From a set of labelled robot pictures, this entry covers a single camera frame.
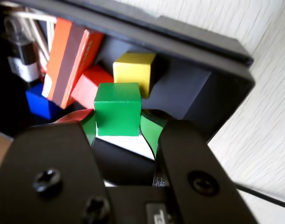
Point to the orange printed carton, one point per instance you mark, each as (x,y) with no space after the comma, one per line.
(65,63)

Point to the green wooden cube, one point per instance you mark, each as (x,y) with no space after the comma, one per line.
(117,116)

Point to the red wooden cube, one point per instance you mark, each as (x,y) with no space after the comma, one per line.
(88,84)

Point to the black cardboard box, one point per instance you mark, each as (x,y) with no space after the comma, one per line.
(179,98)

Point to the yellow wooden cube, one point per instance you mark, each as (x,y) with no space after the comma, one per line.
(130,70)

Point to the black cylinder white band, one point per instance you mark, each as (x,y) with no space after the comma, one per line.
(25,60)

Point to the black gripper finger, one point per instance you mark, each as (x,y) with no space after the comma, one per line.
(51,151)
(193,158)

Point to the blue wooden cube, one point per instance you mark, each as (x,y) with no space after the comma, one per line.
(39,102)

